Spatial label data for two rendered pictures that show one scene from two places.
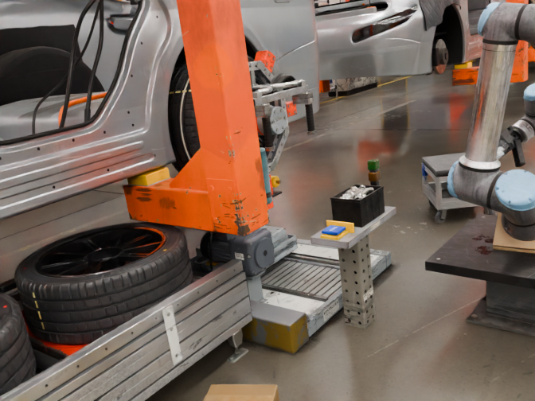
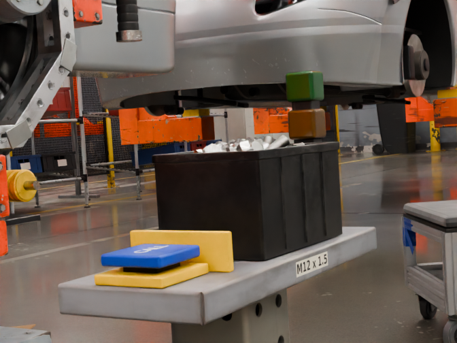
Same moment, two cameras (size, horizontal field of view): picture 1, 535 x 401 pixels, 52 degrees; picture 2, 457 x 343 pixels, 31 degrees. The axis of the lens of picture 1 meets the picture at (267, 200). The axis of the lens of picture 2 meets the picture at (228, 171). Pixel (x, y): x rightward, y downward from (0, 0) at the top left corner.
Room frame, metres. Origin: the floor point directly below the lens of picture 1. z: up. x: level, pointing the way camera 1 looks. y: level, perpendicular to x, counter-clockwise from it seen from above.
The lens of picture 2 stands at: (1.20, -0.20, 0.59)
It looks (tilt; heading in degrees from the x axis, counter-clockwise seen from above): 3 degrees down; 352
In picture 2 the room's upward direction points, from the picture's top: 4 degrees counter-clockwise
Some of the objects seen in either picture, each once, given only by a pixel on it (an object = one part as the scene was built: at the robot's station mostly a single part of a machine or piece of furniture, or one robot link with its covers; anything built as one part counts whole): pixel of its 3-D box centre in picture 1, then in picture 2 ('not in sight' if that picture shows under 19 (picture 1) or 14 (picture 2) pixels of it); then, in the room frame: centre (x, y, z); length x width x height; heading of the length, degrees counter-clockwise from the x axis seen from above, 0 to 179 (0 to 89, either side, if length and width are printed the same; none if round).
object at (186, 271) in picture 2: (333, 234); (152, 273); (2.00, -0.24, 0.45); 0.08 x 0.08 x 0.01; 51
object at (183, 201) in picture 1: (175, 181); not in sight; (2.25, 0.37, 0.69); 0.52 x 0.17 x 0.35; 51
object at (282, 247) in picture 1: (243, 254); not in sight; (2.74, 0.17, 0.13); 0.50 x 0.36 x 0.10; 141
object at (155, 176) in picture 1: (148, 176); not in sight; (2.36, 0.51, 0.71); 0.14 x 0.14 x 0.05; 51
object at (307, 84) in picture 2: (373, 165); (305, 86); (2.28, -0.47, 0.64); 0.04 x 0.04 x 0.04; 51
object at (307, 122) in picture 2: (374, 176); (307, 124); (2.28, -0.47, 0.59); 0.04 x 0.04 x 0.04; 51
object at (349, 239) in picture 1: (355, 224); (241, 263); (2.13, -0.35, 0.44); 0.43 x 0.17 x 0.03; 141
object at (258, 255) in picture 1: (232, 259); not in sight; (2.37, 0.20, 0.26); 0.42 x 0.18 x 0.35; 51
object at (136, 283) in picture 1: (108, 275); not in sight; (2.05, 0.67, 0.39); 0.66 x 0.66 x 0.24
